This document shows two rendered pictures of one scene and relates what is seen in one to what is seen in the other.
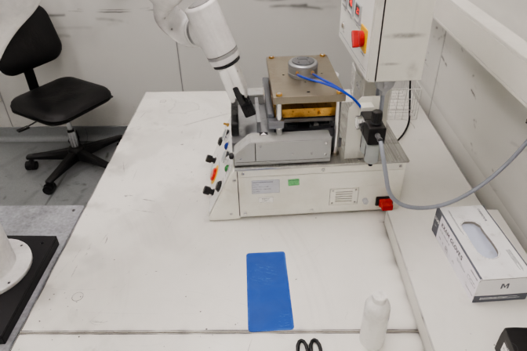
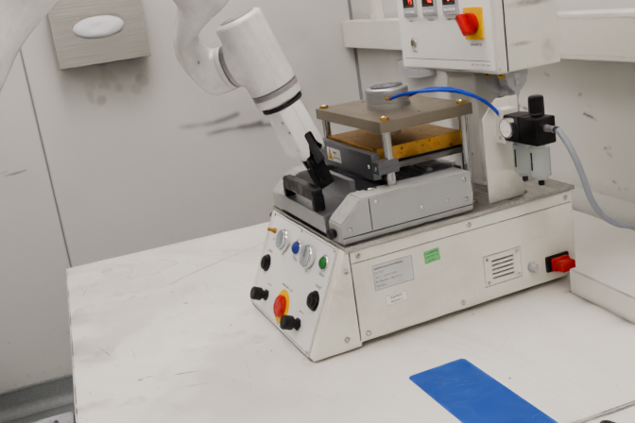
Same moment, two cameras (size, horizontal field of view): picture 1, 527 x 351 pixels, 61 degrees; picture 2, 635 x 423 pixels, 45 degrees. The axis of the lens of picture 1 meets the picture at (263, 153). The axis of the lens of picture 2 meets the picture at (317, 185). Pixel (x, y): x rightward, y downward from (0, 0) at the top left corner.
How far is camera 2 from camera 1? 56 cm
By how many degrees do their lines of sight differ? 26
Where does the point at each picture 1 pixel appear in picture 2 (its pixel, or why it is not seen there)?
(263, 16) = (198, 151)
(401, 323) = not seen: outside the picture
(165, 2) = (210, 2)
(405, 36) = (531, 2)
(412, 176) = not seen: hidden behind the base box
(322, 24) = not seen: hidden behind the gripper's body
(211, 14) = (262, 25)
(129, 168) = (115, 349)
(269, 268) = (458, 380)
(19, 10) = not seen: outside the picture
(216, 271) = (379, 409)
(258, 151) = (374, 211)
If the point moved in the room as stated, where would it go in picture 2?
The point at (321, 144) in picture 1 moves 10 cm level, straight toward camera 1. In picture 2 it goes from (457, 182) to (482, 195)
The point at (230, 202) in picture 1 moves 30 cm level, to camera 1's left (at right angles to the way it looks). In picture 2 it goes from (345, 315) to (162, 368)
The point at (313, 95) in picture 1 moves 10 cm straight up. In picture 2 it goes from (430, 110) to (423, 51)
